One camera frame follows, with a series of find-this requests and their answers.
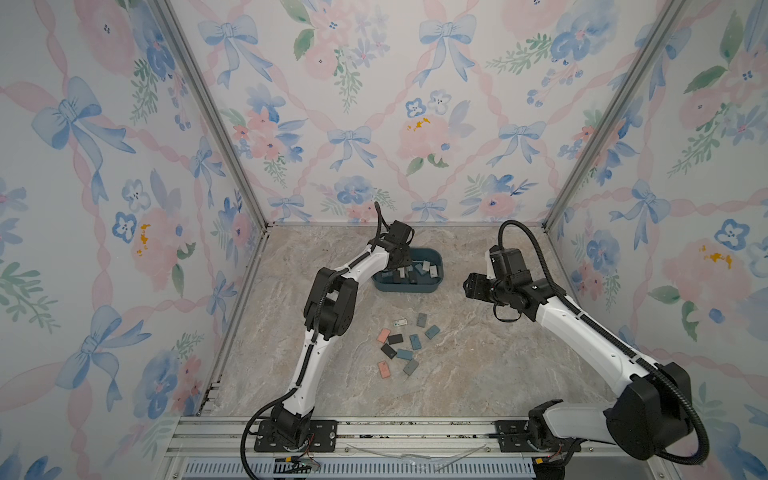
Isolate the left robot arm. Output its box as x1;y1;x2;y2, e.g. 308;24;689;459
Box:
256;220;414;451

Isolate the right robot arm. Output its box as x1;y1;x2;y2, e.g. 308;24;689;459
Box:
463;246;709;460

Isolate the teal plastic storage box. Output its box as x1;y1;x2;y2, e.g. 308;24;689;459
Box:
373;247;445;294

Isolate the pink eraser lower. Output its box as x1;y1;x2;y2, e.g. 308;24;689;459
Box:
377;328;391;343

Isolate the pink eraser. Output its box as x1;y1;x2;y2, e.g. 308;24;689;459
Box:
377;328;391;343
377;361;391;379

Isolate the blue eraser middle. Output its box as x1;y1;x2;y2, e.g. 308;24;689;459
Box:
409;334;422;351

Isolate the grey-green eraser bottom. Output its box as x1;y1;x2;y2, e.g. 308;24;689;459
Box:
403;359;419;376

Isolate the pink eraser bottom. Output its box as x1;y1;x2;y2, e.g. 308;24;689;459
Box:
377;361;391;379

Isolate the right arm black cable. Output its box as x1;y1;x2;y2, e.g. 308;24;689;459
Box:
497;219;711;466

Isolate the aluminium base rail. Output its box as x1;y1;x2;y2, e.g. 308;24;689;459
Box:
161;413;667;480

